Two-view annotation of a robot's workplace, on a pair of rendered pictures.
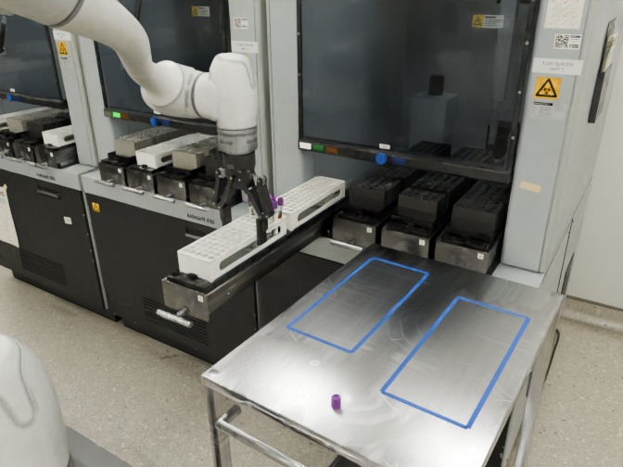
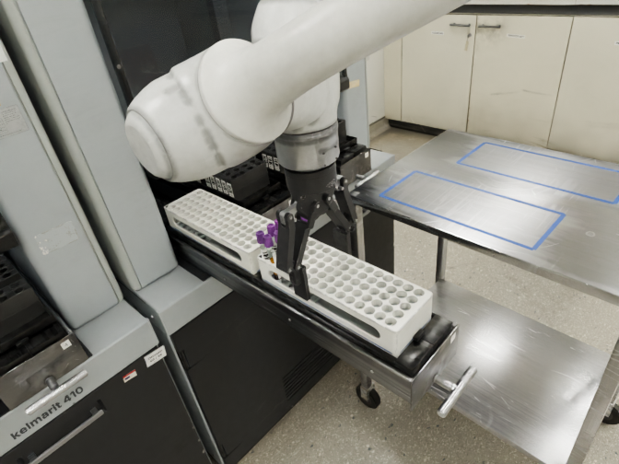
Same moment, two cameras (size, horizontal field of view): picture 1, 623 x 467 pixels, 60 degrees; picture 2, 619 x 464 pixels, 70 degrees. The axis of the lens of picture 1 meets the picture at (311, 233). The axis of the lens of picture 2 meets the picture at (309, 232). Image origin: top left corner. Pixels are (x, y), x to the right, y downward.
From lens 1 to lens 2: 130 cm
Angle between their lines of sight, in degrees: 64
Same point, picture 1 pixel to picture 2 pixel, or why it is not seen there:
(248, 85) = not seen: hidden behind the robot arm
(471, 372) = (566, 168)
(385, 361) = (570, 199)
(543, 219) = (364, 105)
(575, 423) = not seen: hidden behind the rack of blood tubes
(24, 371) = not seen: outside the picture
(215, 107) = (325, 92)
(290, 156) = (137, 201)
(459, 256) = (356, 166)
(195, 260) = (419, 312)
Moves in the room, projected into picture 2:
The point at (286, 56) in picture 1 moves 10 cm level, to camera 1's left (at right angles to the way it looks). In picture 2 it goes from (74, 45) to (30, 62)
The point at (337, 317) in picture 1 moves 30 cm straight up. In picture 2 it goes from (505, 219) to (531, 62)
